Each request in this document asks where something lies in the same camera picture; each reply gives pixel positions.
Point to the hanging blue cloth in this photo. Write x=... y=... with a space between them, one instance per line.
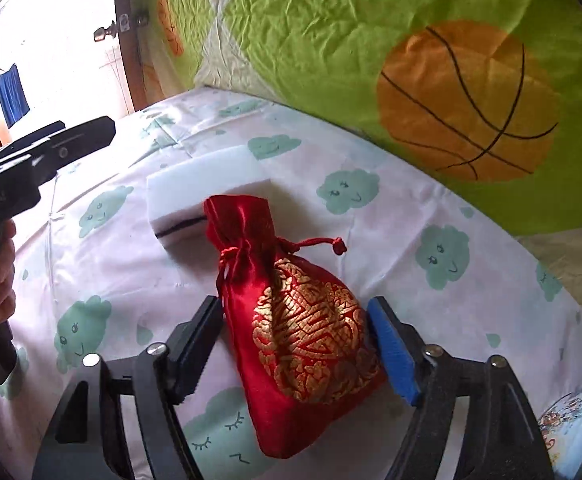
x=12 y=94

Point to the round printed tin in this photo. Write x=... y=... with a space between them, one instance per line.
x=573 y=422

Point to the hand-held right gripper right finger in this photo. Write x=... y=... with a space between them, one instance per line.
x=396 y=355

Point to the brown wooden door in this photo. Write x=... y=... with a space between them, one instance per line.
x=133 y=35

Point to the green basketball printed blanket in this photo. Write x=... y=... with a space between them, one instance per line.
x=371 y=60

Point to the white sponge with dark stripe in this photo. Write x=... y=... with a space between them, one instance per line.
x=196 y=195

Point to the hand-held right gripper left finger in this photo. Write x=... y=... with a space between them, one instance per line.
x=203 y=342

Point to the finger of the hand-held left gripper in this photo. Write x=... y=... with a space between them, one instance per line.
x=83 y=137
x=41 y=132

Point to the cloud printed tablecloth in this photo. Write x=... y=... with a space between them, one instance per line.
x=121 y=270

